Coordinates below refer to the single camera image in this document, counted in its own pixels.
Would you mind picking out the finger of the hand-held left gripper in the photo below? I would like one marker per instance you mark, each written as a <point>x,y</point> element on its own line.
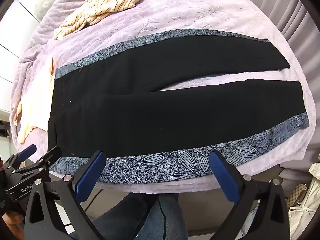
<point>51,153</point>
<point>27,151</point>

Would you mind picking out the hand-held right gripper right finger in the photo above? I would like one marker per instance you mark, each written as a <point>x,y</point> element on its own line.
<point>223,175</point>

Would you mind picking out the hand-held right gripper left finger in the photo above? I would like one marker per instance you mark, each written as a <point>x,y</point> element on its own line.
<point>91,172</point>

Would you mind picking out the black pants with floral trim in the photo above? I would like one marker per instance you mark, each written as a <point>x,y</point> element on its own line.
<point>155,115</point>

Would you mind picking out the person's left hand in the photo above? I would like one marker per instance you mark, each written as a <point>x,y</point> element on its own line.
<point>13,221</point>

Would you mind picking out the peach cloth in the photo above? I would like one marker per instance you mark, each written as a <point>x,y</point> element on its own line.
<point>32,100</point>

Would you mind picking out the person's legs in jeans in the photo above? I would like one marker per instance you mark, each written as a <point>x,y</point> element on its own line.
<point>147,217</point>

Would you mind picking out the patterned handbag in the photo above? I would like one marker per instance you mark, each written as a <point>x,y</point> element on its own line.
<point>297,195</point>

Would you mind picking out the white bag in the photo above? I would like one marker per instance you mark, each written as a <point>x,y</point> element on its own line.
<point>305,217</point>

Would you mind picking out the white wardrobe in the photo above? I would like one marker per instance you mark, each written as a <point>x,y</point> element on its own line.
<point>15,35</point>

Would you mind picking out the cream striped garment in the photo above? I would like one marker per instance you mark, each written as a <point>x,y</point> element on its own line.
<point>100,7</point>

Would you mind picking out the purple embossed blanket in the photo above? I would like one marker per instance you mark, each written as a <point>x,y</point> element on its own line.
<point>200,17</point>

